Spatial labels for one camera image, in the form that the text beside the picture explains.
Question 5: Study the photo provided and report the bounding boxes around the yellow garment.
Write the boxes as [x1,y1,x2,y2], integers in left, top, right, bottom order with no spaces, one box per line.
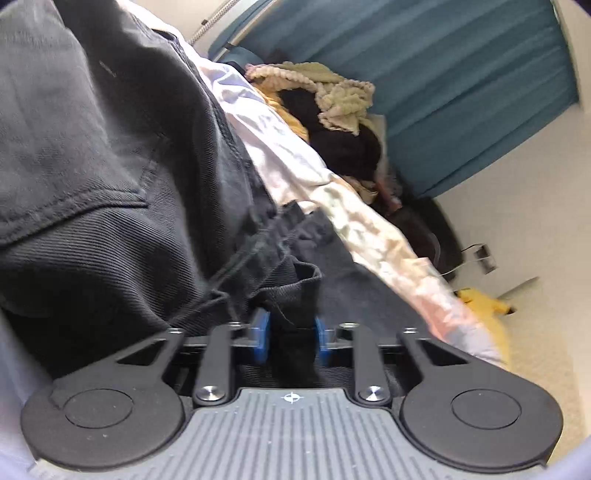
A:
[253,85,311,143]

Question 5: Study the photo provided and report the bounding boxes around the wide teal curtain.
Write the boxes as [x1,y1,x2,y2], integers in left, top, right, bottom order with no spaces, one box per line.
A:
[210,0,580,199]

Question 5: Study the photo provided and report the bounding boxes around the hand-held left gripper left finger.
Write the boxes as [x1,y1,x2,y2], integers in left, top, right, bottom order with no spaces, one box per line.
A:
[111,309,271,408]

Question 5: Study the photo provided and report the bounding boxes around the black suitcase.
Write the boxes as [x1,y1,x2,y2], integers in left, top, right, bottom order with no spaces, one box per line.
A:
[374,196,464,280]

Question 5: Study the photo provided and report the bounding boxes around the black jeans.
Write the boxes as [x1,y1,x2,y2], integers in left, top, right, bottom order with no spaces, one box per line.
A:
[0,0,437,391]

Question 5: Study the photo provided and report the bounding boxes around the yellow cloth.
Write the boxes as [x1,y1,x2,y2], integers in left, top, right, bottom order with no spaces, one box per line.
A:
[455,287,513,370]

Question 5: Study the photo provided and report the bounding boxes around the black fuzzy garment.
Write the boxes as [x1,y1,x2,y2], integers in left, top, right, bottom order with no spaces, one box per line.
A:
[276,88,386,183]

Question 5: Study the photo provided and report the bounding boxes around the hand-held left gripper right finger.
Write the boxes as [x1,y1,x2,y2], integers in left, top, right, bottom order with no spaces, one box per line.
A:
[314,316,474,408]

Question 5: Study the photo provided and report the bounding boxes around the pink bed sheet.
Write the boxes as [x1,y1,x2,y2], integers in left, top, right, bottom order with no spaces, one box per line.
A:
[120,0,335,204]

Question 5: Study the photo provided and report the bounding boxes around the floral quilt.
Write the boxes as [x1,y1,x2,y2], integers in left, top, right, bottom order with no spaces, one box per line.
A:
[295,175,506,370]

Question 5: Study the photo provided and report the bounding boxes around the wall socket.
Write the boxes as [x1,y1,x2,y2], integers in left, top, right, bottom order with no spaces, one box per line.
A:
[462,242,499,275]

